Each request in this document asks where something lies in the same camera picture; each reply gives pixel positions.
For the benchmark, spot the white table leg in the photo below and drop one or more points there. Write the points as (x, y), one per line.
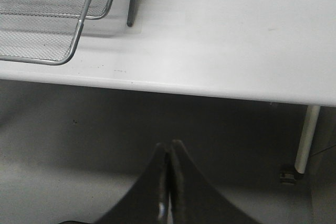
(306, 138)

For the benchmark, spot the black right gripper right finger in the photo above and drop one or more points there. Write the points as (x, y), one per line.
(193, 198)

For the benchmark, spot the black caster wheel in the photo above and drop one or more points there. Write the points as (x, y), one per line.
(288, 175)

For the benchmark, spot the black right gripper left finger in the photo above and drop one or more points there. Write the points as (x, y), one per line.
(148, 199)

